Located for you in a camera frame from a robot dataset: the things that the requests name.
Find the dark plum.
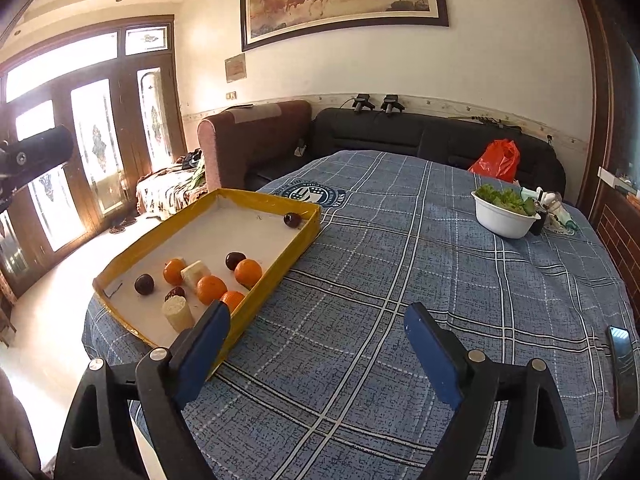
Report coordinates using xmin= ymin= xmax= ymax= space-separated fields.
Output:
xmin=283 ymin=212 xmax=303 ymax=229
xmin=134 ymin=273 xmax=155 ymax=296
xmin=224 ymin=252 xmax=246 ymax=271

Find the red jujube date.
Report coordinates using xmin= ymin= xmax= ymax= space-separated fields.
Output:
xmin=165 ymin=286 xmax=186 ymax=300

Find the orange mandarin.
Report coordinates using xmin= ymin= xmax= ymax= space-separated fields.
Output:
xmin=220 ymin=290 xmax=245 ymax=313
xmin=163 ymin=258 xmax=186 ymax=286
xmin=233 ymin=258 xmax=262 ymax=289

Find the orange with green leaf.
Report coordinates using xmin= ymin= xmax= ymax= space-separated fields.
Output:
xmin=195 ymin=274 xmax=228 ymax=306

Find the wooden glass door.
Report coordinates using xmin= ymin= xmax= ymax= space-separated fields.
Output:
xmin=1 ymin=14 xmax=186 ymax=296

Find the black smartphone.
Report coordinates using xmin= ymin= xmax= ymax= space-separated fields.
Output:
xmin=606 ymin=326 xmax=638 ymax=419

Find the patterned blanket seat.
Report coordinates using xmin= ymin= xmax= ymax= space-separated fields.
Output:
xmin=136 ymin=148 xmax=207 ymax=220

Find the blue plaid tablecloth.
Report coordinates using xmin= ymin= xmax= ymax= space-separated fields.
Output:
xmin=81 ymin=148 xmax=640 ymax=480

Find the black cup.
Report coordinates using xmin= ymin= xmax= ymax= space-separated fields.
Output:
xmin=529 ymin=210 xmax=547 ymax=236

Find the white bowl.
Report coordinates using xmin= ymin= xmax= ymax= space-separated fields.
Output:
xmin=471 ymin=192 xmax=541 ymax=240

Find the yellow cardboard tray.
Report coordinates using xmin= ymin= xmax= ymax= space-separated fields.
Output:
xmin=93 ymin=188 xmax=321 ymax=368

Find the maroon armchair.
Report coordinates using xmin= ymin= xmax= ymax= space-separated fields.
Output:
xmin=196 ymin=100 xmax=311 ymax=191

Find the white glove on table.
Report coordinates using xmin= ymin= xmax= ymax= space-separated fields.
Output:
xmin=521 ymin=186 xmax=578 ymax=235

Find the green lettuce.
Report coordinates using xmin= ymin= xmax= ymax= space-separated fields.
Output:
xmin=475 ymin=184 xmax=536 ymax=217

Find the red plastic bag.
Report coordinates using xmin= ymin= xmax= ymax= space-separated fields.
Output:
xmin=469 ymin=139 xmax=521 ymax=183

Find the black sofa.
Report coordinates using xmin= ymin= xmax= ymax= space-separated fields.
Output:
xmin=244 ymin=108 xmax=566 ymax=194

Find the black gripper on sofa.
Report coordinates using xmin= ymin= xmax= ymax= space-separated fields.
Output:
xmin=352 ymin=93 xmax=375 ymax=114
xmin=381 ymin=94 xmax=405 ymax=116

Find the wooden cabinet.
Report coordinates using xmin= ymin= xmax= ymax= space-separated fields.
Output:
xmin=577 ymin=0 xmax=639 ymax=321

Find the small wall plaque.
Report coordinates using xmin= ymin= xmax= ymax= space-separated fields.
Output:
xmin=224 ymin=53 xmax=247 ymax=84

